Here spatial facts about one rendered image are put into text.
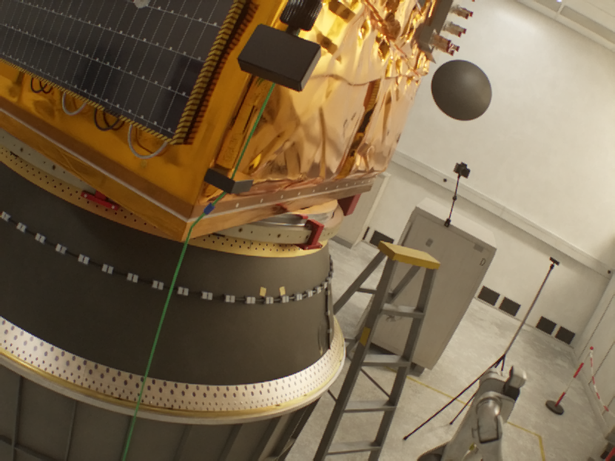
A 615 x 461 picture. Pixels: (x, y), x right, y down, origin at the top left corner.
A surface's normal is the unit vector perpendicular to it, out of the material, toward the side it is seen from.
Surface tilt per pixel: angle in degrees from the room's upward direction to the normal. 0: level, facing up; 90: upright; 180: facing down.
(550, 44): 90
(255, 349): 62
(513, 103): 90
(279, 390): 43
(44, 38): 90
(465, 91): 90
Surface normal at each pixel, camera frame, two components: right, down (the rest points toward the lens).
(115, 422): 0.32, 0.37
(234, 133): 0.50, 0.43
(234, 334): 0.69, -0.03
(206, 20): -0.31, 0.11
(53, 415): 0.12, 0.30
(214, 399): 0.65, -0.36
